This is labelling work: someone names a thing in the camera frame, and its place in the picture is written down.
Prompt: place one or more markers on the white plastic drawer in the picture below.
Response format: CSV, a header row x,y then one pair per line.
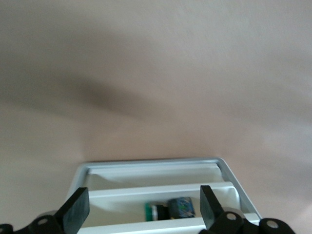
x,y
146,189
146,228

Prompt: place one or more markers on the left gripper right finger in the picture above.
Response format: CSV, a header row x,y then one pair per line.
x,y
209,209

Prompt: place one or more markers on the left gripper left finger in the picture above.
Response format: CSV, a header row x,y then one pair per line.
x,y
73,209

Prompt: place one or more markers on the white drawer cabinet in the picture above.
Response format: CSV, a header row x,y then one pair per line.
x,y
146,162

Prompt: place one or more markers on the green push button switch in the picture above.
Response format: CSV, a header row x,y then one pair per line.
x,y
181,207

